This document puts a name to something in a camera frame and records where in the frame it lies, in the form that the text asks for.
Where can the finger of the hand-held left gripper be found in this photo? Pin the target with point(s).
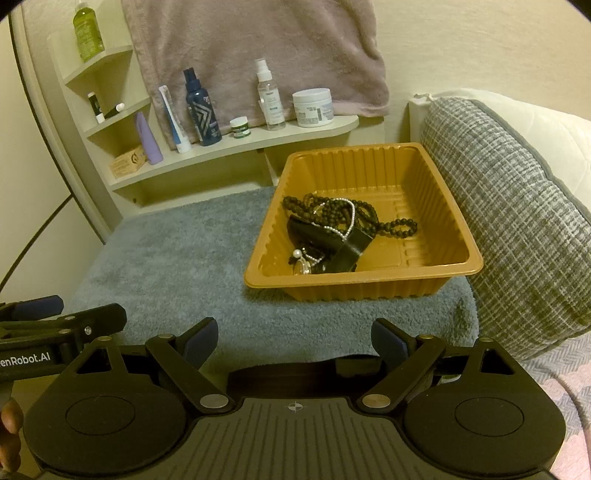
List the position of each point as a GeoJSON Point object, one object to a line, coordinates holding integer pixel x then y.
{"type": "Point", "coordinates": [97, 318]}
{"type": "Point", "coordinates": [41, 305]}

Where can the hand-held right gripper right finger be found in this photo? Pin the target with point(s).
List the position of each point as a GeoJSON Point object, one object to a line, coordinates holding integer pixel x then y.
{"type": "Point", "coordinates": [385, 342]}

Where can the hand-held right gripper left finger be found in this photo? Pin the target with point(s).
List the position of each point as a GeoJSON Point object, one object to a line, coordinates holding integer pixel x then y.
{"type": "Point", "coordinates": [203, 344]}

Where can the yellow plastic tray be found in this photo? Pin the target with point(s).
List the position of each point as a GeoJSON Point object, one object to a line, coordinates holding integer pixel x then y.
{"type": "Point", "coordinates": [406, 258]}

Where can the gold pearl jewelry piece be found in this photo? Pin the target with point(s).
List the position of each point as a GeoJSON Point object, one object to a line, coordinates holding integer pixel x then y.
{"type": "Point", "coordinates": [302, 266]}

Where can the person's left hand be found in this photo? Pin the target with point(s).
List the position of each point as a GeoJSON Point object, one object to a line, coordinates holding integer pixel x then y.
{"type": "Point", "coordinates": [9, 417]}

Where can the grey fluffy mat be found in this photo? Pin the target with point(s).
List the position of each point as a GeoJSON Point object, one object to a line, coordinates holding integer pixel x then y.
{"type": "Point", "coordinates": [175, 267]}

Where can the small cardboard box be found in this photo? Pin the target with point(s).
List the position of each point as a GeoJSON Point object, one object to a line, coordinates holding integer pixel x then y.
{"type": "Point", "coordinates": [127, 161]}

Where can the grey pink woven bedspread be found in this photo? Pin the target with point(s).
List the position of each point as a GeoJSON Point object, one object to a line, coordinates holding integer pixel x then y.
{"type": "Point", "coordinates": [554, 364]}

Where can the grey woven pillow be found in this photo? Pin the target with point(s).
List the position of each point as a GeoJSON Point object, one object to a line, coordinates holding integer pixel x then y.
{"type": "Point", "coordinates": [498, 207]}

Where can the purple cone bottle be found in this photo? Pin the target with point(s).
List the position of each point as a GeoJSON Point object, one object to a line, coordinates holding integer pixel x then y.
{"type": "Point", "coordinates": [148, 143]}

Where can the cream corner shelf unit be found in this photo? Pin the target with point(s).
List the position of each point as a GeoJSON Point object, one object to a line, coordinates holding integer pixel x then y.
{"type": "Point", "coordinates": [221, 147]}

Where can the black white lip balm stick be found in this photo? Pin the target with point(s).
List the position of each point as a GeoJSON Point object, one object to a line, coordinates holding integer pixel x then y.
{"type": "Point", "coordinates": [94, 107]}

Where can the white squeeze tube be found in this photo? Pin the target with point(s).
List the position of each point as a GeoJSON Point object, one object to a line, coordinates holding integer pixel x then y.
{"type": "Point", "coordinates": [173, 120]}

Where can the small green jar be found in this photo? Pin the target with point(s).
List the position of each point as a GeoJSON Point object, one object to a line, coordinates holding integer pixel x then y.
{"type": "Point", "coordinates": [240, 129]}

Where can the dark blue spray bottle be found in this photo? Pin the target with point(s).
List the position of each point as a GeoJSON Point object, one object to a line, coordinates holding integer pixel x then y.
{"type": "Point", "coordinates": [203, 115]}

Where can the white cream jar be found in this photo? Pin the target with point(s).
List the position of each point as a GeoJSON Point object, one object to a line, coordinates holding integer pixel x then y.
{"type": "Point", "coordinates": [313, 110]}

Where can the clear spray bottle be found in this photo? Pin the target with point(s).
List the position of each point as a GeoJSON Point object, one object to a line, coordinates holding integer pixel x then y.
{"type": "Point", "coordinates": [270, 104]}

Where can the white pillow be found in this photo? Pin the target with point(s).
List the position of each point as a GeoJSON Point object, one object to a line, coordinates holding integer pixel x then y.
{"type": "Point", "coordinates": [554, 138]}

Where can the green liquid bottle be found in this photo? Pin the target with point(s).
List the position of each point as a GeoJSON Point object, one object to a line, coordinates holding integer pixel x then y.
{"type": "Point", "coordinates": [87, 34]}

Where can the pink fluffy towel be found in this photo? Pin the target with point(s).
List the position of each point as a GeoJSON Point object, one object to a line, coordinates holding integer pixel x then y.
{"type": "Point", "coordinates": [254, 46]}

